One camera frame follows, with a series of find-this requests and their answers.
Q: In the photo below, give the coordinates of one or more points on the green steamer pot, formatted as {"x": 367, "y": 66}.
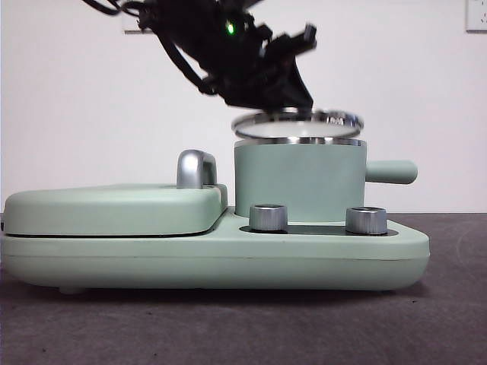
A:
{"x": 304, "y": 178}

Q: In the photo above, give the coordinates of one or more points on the green breakfast machine base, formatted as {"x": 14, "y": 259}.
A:
{"x": 342, "y": 258}

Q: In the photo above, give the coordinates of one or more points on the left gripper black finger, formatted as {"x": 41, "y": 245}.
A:
{"x": 281, "y": 93}

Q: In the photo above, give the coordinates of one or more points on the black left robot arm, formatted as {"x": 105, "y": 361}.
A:
{"x": 220, "y": 57}

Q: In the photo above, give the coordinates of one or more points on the white wall outlet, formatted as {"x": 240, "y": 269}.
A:
{"x": 477, "y": 15}
{"x": 129, "y": 23}

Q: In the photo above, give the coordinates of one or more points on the silver control knob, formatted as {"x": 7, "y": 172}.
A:
{"x": 367, "y": 220}
{"x": 268, "y": 218}

